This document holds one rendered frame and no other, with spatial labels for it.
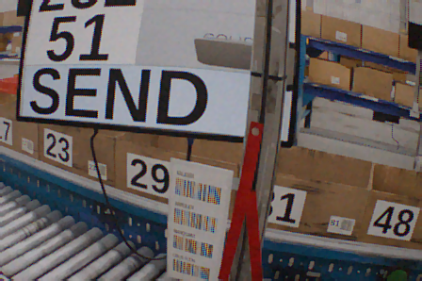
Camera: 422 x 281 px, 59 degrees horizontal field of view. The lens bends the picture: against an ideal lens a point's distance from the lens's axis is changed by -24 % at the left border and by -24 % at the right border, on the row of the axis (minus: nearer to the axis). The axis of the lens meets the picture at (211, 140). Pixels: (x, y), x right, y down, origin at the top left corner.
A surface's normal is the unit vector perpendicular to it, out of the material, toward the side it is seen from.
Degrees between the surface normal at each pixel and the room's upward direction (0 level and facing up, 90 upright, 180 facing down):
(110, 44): 86
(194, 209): 90
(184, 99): 86
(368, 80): 88
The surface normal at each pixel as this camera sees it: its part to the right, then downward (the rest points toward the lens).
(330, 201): -0.37, 0.22
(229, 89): -0.04, 0.19
